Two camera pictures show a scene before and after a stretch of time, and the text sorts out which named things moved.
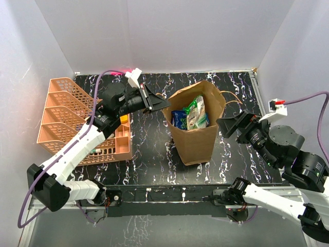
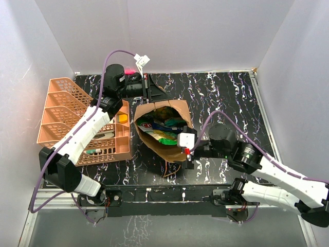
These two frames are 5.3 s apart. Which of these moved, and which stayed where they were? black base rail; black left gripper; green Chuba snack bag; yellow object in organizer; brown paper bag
Moved: black left gripper; green Chuba snack bag; brown paper bag
Stayed: black base rail; yellow object in organizer
